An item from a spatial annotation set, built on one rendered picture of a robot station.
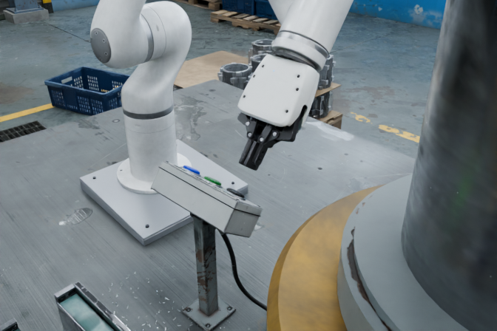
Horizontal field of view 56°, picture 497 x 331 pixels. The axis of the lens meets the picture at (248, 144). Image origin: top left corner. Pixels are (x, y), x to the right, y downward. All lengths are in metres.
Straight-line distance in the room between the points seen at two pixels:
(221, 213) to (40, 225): 0.60
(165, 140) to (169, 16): 0.29
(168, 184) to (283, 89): 0.23
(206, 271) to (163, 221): 0.29
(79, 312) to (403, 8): 6.23
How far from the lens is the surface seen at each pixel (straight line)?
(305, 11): 0.70
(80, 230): 1.13
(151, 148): 1.12
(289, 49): 0.69
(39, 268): 1.06
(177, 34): 1.06
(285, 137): 0.67
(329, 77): 3.10
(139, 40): 1.00
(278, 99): 0.68
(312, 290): 0.18
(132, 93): 1.08
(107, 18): 1.00
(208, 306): 0.86
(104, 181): 1.22
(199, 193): 0.70
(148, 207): 1.11
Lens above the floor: 1.46
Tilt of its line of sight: 28 degrees down
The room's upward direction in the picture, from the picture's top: straight up
